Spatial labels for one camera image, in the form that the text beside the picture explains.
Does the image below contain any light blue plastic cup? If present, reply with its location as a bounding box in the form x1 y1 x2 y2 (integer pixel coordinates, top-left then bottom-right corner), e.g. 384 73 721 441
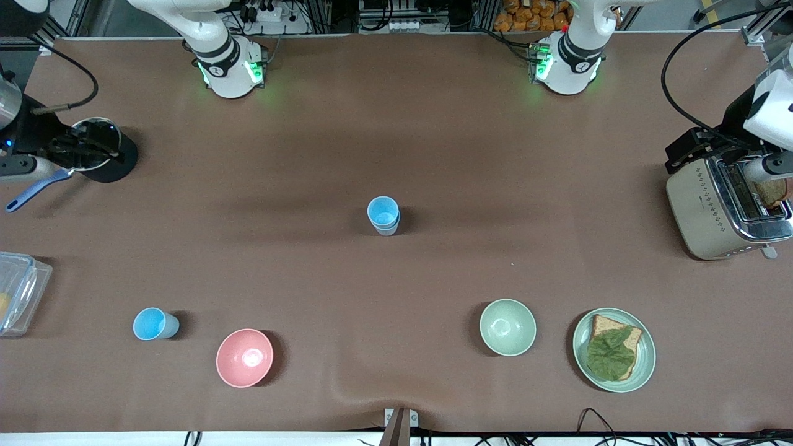
367 196 401 231
133 307 180 341

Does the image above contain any glass pot lid blue knob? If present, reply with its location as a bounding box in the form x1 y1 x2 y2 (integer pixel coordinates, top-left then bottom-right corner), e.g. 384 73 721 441
59 118 122 173

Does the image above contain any silver beige toaster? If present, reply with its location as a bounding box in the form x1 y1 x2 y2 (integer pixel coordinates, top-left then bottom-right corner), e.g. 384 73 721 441
665 154 793 261

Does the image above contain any dark toast slice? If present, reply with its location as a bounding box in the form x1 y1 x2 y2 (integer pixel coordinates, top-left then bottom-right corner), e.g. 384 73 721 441
752 178 792 209

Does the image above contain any clear plastic container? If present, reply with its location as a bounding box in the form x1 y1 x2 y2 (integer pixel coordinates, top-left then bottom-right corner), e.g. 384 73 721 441
0 251 54 338

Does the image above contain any brown bread slice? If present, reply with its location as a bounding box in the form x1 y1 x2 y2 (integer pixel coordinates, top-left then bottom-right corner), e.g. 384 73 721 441
589 314 644 381

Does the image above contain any pale green plate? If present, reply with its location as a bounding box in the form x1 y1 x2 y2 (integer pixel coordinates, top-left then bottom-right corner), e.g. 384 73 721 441
572 307 657 394

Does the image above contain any bag of orange buns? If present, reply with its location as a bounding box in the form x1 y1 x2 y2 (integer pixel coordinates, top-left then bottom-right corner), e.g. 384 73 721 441
493 0 576 33

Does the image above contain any green lettuce leaf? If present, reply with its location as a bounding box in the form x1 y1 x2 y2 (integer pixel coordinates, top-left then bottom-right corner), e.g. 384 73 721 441
586 326 638 382

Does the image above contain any white power strip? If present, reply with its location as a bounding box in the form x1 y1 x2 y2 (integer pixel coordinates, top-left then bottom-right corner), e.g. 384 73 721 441
237 0 312 35

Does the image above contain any pale green bowl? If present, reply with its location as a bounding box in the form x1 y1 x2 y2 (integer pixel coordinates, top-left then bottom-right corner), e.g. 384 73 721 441
479 299 537 357

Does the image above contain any pink bowl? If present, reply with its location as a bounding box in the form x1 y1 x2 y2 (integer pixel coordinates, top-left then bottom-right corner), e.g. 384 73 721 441
216 328 274 389

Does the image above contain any brown wooden bar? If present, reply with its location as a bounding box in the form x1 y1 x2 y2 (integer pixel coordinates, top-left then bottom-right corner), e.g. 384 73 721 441
379 409 411 446

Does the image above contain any black saucepan blue handle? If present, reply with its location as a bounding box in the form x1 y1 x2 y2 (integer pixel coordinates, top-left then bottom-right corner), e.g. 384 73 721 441
5 116 139 214

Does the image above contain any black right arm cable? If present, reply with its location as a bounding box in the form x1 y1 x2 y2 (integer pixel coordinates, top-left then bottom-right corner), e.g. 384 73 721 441
30 36 100 116

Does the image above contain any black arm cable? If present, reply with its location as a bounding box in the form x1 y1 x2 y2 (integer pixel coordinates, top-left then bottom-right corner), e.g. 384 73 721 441
660 5 782 151
30 36 100 116

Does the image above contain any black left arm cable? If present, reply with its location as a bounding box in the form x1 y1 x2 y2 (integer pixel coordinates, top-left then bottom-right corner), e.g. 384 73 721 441
660 5 782 151

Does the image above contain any black looped floor cable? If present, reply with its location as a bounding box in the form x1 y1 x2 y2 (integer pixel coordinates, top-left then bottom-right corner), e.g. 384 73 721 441
576 407 626 446

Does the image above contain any metal table bracket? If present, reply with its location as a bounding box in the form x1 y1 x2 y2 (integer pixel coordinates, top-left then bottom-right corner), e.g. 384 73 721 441
383 408 419 429

